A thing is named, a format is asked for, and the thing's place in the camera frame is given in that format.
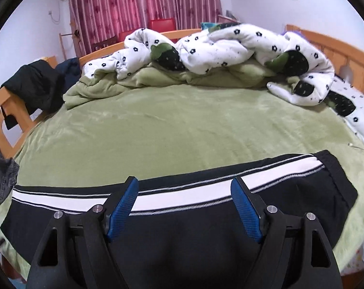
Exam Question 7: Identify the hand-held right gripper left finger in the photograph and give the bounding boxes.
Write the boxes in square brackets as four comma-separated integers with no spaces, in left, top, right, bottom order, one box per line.
[27,176,139,289]

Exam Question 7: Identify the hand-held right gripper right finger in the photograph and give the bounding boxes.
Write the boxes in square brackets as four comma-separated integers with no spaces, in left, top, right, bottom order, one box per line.
[231,177,343,289]

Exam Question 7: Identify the black pants with white stripe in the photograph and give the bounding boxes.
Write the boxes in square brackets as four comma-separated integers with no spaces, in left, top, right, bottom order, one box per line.
[0,150,359,289]

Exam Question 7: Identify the green fleece bed sheet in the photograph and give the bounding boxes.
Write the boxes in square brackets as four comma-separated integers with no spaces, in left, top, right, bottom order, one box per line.
[0,81,364,280]

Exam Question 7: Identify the crumpled green fleece blanket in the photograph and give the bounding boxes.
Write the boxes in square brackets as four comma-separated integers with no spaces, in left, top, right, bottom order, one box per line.
[63,57,303,110]

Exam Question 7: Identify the grey garment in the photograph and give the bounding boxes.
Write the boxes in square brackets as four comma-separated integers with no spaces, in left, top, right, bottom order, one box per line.
[0,126,20,204]

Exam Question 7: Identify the white floral pillow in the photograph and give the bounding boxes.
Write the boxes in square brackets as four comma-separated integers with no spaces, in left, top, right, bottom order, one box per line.
[326,75,364,143]

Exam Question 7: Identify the navy blue garment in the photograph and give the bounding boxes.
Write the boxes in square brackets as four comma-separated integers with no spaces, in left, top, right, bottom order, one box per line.
[55,57,81,89]

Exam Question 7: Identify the black jacket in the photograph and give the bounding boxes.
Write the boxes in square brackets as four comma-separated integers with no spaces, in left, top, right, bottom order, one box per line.
[0,59,65,128]

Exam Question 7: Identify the white quilt with black flowers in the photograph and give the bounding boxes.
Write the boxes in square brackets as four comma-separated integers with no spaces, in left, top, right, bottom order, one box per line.
[82,22,336,106]

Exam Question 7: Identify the wooden rack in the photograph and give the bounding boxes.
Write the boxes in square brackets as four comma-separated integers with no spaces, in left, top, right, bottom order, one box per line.
[59,21,81,59]

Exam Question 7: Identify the red chair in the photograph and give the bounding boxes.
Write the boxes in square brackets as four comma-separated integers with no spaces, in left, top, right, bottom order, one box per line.
[149,18,176,33]

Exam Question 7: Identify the red patterned curtain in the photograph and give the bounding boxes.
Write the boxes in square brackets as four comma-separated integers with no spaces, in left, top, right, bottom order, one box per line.
[67,0,223,56]

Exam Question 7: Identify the wooden bed frame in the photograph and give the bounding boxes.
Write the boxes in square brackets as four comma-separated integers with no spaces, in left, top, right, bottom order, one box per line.
[0,24,364,158]

